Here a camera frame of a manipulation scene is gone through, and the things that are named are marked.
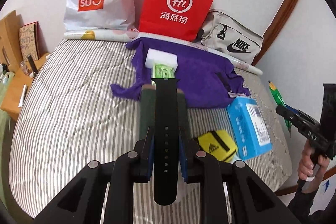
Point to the black stand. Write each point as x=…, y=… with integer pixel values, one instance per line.
x=32, y=64

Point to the dark green tin box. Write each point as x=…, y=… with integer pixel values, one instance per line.
x=148, y=108

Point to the rolled printed paper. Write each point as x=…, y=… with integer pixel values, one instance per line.
x=78, y=35

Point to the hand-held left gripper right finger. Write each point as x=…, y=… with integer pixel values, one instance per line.
x=183, y=155

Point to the green packet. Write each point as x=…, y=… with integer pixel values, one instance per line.
x=278, y=95

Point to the person's right hand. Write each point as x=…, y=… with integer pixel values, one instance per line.
x=305, y=161

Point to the patterned book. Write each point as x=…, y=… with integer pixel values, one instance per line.
x=29, y=40

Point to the white tube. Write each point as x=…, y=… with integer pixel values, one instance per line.
x=23, y=95

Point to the person's right forearm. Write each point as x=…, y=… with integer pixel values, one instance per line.
x=309, y=211

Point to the wooden nightstand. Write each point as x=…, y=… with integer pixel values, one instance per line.
x=15, y=98

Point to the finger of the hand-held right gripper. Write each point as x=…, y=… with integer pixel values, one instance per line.
x=286, y=115
x=292, y=109

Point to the brown wooden door frame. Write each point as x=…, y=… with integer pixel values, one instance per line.
x=288, y=3

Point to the white foam block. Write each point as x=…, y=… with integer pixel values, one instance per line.
x=160, y=56

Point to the green tissue pack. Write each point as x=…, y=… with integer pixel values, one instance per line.
x=162, y=71

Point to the purple cloth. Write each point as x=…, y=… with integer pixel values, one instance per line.
x=204, y=74

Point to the yellow mini bag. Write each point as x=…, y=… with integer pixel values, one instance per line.
x=223, y=145

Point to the wooden headboard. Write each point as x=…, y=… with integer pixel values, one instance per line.
x=8, y=35

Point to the grey fabric pouch bag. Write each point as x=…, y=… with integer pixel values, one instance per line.
x=236, y=29

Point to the light green sheet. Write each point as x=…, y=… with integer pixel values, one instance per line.
x=3, y=121

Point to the small clear glass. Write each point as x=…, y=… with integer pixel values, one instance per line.
x=25, y=68

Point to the blue cardboard box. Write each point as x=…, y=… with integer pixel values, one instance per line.
x=244, y=121

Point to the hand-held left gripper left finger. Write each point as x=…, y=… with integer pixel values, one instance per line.
x=151, y=150

